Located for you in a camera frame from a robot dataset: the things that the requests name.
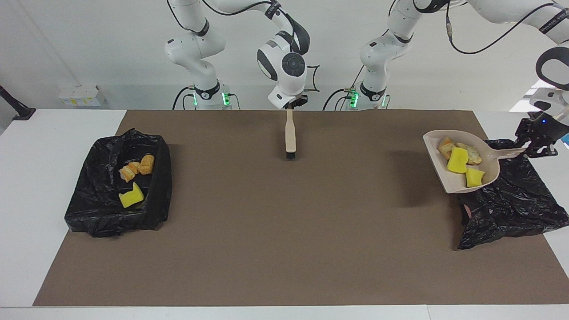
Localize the brown table mat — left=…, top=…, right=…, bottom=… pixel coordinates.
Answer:
left=32, top=110, right=569, bottom=307

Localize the orange striped croissant piece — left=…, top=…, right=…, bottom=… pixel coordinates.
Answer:
left=438, top=137, right=456, bottom=160
left=119, top=162, right=141, bottom=183

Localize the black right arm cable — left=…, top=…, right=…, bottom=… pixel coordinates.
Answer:
left=167, top=0, right=321, bottom=94

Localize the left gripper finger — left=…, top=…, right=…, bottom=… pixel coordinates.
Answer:
left=528, top=140, right=559, bottom=159
left=515, top=118, right=533, bottom=150

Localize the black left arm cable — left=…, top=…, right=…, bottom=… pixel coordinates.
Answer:
left=446, top=0, right=558, bottom=55

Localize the plain yellow sponge piece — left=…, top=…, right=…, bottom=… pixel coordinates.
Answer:
left=465, top=168, right=485, bottom=188

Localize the green and yellow sponge piece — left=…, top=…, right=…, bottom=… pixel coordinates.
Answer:
left=447, top=148, right=469, bottom=174
left=118, top=182, right=145, bottom=208

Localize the crumpled black bag over bin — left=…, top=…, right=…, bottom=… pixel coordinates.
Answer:
left=458, top=139, right=569, bottom=250

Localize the black base cable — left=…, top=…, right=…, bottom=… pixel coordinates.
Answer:
left=323, top=88, right=356, bottom=111
left=172, top=87, right=192, bottom=110

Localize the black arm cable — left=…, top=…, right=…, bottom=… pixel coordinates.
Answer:
left=446, top=0, right=558, bottom=55
left=167, top=0, right=321, bottom=94

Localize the beige hand brush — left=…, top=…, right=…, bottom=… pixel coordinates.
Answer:
left=285, top=109, right=297, bottom=160

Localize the pale bread piece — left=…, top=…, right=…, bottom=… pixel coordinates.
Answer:
left=456, top=142, right=483, bottom=165

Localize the black camera stand pole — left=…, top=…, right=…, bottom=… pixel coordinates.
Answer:
left=0, top=85, right=36, bottom=121

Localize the white labelled wall box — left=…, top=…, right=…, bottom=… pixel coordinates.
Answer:
left=58, top=85, right=107, bottom=107

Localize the open black bag lined bin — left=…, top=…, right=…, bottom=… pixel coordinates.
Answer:
left=64, top=128, right=172, bottom=238

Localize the beige plastic dustpan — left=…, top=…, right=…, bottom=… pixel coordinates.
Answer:
left=423, top=130, right=527, bottom=194

